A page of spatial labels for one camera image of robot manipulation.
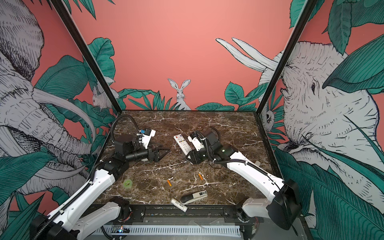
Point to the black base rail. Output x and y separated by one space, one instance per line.
228 213

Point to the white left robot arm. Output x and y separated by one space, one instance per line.
67 222

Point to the green tape roll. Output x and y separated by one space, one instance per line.
128 184

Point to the small white remote control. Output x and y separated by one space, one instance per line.
179 205

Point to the black enclosure corner post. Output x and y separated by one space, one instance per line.
298 29
64 14

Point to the black enclosure corner post left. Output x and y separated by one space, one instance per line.
64 14

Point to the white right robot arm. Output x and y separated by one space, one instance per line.
282 202

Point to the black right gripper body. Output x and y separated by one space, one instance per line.
199 156

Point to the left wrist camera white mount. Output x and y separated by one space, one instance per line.
145 137

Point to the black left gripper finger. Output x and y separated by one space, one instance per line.
163 150
162 155

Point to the black enclosure corner post right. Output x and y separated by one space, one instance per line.
298 29

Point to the grey black remote control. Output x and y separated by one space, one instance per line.
193 197

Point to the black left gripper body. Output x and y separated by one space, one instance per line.
150 157

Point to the white perforated cable duct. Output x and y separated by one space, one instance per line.
183 230

